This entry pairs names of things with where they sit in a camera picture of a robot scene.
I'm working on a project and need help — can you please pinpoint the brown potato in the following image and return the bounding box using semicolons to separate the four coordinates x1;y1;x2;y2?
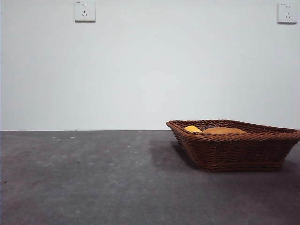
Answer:
202;127;248;135

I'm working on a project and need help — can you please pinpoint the white wall socket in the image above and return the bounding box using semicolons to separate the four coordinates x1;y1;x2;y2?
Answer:
75;0;96;23
277;2;295;24

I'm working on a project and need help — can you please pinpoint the yellow corn cob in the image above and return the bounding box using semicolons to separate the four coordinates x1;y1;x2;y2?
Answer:
183;125;203;134

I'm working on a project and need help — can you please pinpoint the brown wicker basket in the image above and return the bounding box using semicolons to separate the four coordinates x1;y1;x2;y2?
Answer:
166;119;300;173

